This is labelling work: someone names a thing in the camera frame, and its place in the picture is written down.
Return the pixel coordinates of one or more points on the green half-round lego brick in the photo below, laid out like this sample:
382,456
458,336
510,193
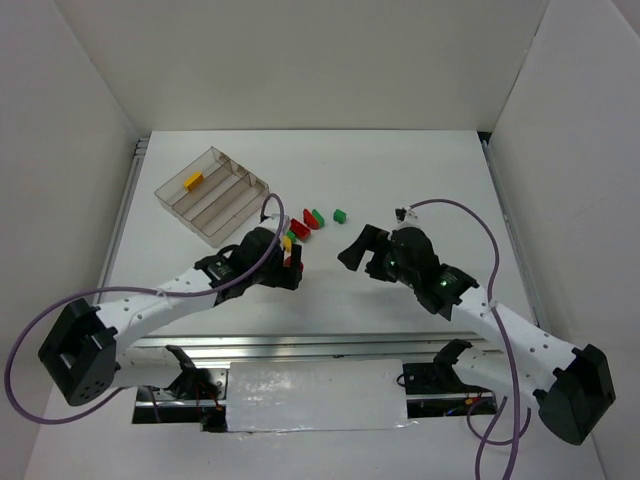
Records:
318,218

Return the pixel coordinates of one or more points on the small green lego brick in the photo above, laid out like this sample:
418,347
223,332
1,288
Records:
339,216

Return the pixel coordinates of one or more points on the red half-round lego brick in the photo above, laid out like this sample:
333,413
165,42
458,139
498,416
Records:
310,220

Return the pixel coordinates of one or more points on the red rectangular lego brick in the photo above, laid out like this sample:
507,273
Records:
299,230

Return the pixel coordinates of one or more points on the white cover panel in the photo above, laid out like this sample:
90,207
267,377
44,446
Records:
336,395

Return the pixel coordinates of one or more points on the clear compartment organizer tray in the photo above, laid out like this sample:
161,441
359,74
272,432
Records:
229,195

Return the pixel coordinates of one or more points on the yellow rectangular lego brick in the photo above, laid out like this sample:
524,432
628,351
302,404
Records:
193,181

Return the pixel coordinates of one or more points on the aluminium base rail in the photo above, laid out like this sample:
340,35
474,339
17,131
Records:
214,350

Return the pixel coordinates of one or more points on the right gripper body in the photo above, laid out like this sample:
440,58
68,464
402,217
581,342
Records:
378,255

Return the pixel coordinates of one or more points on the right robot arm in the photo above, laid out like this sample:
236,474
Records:
572,387

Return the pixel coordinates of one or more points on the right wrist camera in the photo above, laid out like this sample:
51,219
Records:
407,218

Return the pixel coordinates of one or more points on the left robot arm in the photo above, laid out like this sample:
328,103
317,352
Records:
90,348

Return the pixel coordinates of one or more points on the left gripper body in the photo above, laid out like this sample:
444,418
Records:
282,273

